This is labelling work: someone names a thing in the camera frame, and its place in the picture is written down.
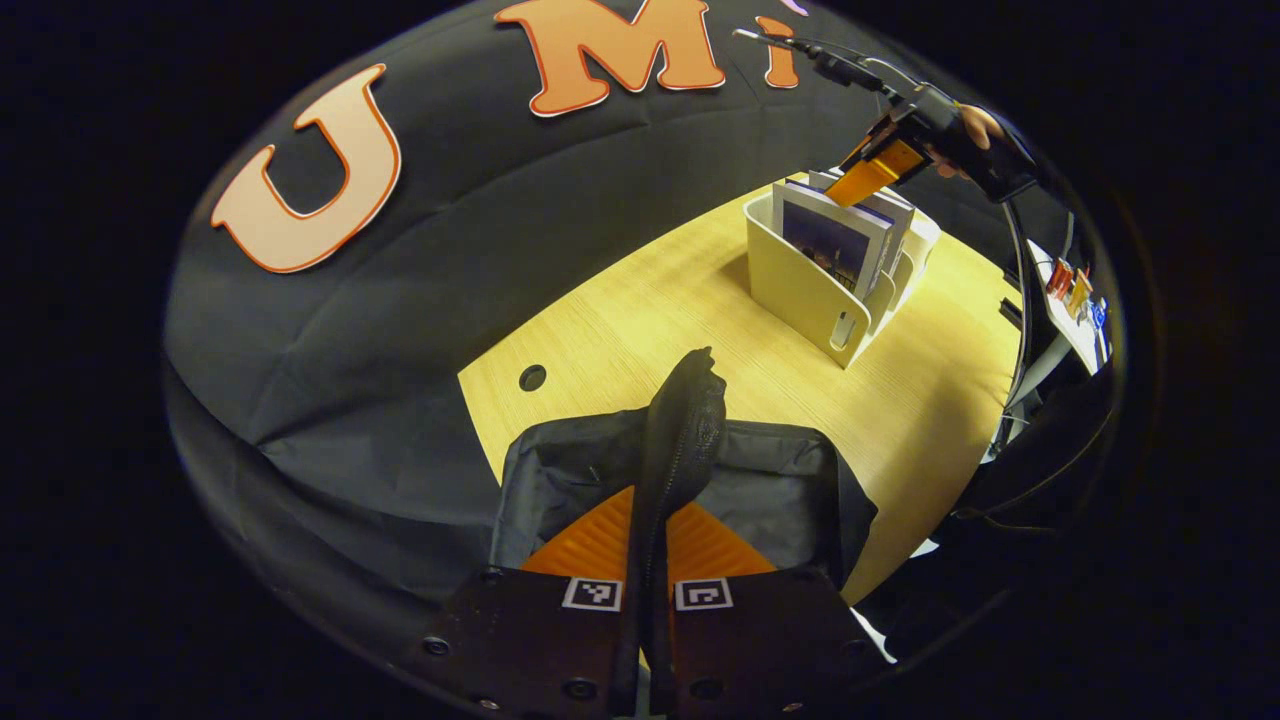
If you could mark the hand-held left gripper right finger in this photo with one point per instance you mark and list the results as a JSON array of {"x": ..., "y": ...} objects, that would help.
[{"x": 760, "y": 640}]

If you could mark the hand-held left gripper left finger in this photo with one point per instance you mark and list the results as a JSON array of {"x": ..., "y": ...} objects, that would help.
[{"x": 520, "y": 640}]

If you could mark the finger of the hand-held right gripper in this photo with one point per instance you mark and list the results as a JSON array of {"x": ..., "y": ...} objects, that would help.
[
  {"x": 878, "y": 135},
  {"x": 875, "y": 175}
]

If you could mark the blue cover book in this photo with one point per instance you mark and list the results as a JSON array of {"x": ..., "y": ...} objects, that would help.
[{"x": 835, "y": 245}]

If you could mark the white bookshelf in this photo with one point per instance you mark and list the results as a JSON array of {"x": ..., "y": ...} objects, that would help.
[{"x": 800, "y": 290}]

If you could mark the black schoolbag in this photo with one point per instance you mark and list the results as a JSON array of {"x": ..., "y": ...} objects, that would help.
[{"x": 760, "y": 470}]

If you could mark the small colourful items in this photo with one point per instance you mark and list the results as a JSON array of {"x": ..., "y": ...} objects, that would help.
[{"x": 1070, "y": 285}]

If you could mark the white side table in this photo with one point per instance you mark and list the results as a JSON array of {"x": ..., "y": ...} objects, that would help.
[{"x": 1075, "y": 335}]

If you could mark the black backdrop cloth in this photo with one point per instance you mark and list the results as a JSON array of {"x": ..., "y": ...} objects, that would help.
[{"x": 400, "y": 330}]

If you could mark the grey frame pole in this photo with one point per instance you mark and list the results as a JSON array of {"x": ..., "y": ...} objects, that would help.
[{"x": 1020, "y": 300}]

